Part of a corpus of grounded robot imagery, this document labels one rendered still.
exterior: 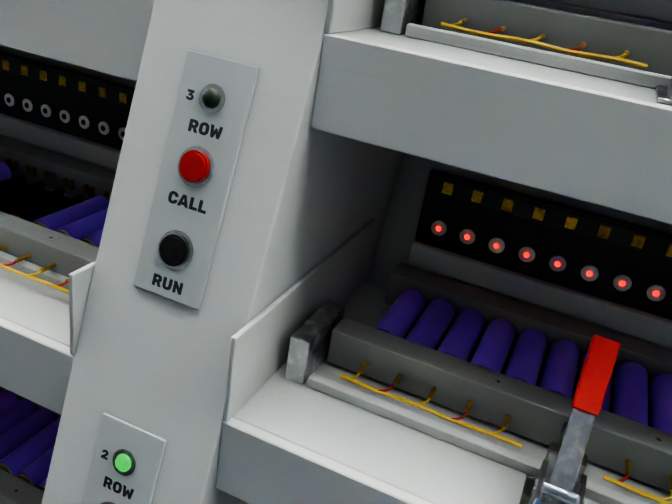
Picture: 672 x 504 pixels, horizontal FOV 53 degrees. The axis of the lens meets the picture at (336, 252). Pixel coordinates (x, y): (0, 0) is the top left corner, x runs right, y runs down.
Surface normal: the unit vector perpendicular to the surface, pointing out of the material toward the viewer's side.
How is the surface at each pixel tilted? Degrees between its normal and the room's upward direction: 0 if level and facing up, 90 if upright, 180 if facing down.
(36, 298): 18
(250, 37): 90
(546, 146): 108
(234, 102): 90
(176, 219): 90
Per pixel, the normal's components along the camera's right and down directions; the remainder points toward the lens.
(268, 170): -0.33, 0.04
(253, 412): 0.15, -0.90
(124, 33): -0.39, 0.33
